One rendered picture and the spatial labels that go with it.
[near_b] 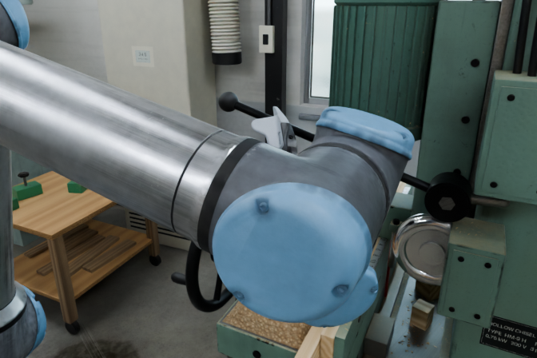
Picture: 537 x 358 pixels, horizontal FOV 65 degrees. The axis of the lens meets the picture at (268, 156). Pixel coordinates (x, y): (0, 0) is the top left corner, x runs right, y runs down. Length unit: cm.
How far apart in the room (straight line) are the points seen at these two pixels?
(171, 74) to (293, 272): 202
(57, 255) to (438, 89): 163
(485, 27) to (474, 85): 8
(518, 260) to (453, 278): 12
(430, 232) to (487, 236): 8
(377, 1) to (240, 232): 49
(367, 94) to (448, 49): 13
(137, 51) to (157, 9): 25
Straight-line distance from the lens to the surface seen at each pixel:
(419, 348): 88
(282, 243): 25
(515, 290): 77
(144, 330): 213
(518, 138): 58
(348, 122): 37
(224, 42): 219
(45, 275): 231
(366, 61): 69
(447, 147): 72
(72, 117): 34
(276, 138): 65
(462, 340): 83
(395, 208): 81
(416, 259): 73
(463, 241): 64
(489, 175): 60
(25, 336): 101
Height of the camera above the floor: 139
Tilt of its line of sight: 20 degrees down
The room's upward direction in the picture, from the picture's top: straight up
